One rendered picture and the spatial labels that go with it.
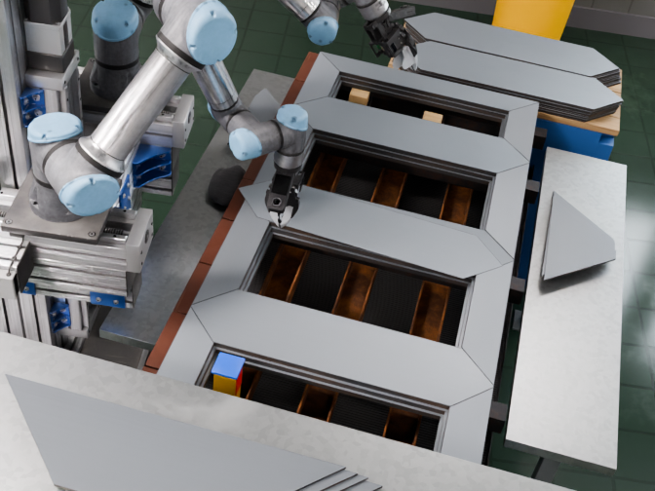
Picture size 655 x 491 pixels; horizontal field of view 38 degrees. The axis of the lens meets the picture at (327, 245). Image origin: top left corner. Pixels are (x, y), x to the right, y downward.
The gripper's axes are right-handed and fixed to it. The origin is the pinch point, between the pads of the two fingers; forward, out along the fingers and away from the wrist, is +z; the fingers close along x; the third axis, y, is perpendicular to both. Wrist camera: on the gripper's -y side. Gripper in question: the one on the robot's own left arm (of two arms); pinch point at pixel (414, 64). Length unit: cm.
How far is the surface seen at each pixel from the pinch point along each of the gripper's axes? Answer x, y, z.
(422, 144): -8.1, 6.0, 26.1
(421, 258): 21, 46, 26
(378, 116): -23.9, 3.2, 18.2
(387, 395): 42, 87, 22
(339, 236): 4, 53, 13
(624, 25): -106, -220, 166
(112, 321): -26, 105, -5
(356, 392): 36, 90, 19
